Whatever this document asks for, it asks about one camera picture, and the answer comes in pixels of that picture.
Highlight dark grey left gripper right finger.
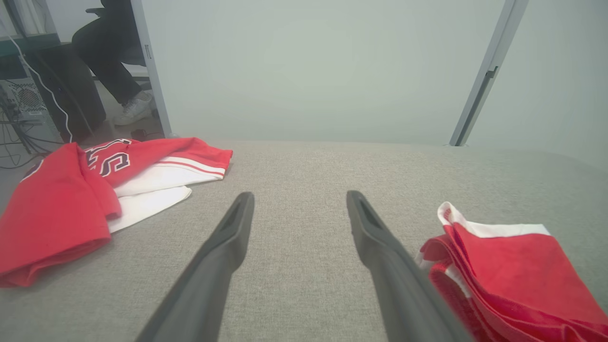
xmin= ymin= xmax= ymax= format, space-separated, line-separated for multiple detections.
xmin=346 ymin=190 xmax=474 ymax=342

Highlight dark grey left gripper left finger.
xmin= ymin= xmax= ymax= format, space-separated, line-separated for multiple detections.
xmin=135 ymin=191 xmax=256 ymax=342

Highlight red shorts with white stripe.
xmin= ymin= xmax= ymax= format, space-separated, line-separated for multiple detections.
xmin=417 ymin=201 xmax=608 ymax=342

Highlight red basketball jersey black lettering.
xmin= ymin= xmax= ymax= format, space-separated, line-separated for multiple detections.
xmin=0 ymin=137 xmax=234 ymax=289

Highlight white partition panel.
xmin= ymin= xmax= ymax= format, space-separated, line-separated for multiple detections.
xmin=468 ymin=0 xmax=608 ymax=169
xmin=141 ymin=0 xmax=506 ymax=146

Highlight seated person black trousers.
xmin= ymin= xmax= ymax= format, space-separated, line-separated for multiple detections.
xmin=71 ymin=0 xmax=155 ymax=127

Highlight grey computer tower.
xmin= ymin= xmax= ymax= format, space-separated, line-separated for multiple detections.
xmin=0 ymin=78 xmax=49 ymax=125

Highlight green-edged desk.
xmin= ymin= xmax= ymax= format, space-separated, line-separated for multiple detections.
xmin=0 ymin=32 xmax=62 ymax=58

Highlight grey partition post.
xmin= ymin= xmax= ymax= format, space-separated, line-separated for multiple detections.
xmin=448 ymin=0 xmax=529 ymax=147
xmin=130 ymin=0 xmax=173 ymax=139

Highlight thin white cable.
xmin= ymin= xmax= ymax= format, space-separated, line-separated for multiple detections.
xmin=8 ymin=35 xmax=75 ymax=143

